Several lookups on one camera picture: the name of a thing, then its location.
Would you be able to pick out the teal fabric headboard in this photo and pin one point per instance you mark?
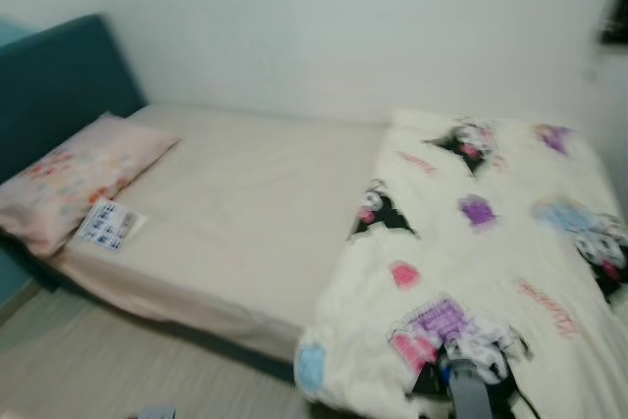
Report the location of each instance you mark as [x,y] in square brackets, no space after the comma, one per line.
[54,85]

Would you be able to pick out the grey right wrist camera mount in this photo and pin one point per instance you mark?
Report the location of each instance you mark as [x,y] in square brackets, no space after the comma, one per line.
[469,390]

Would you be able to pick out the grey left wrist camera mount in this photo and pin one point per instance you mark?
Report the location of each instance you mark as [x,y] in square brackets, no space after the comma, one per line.
[155,413]

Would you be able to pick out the pale skirting board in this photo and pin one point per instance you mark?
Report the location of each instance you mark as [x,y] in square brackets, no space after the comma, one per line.
[15,303]

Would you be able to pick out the beige sheeted mattress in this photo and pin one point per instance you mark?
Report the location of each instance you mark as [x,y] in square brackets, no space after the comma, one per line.
[245,203]

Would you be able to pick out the cartoon print cream quilt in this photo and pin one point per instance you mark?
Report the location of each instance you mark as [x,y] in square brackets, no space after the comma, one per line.
[471,252]

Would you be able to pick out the white blue-lettered book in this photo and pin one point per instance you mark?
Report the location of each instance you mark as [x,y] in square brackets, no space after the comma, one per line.
[110,225]

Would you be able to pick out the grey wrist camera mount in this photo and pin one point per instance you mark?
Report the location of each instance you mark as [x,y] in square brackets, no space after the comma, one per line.
[469,390]
[155,413]

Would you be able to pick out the pink patterned pillow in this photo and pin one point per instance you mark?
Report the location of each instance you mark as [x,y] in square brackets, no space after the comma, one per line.
[74,179]

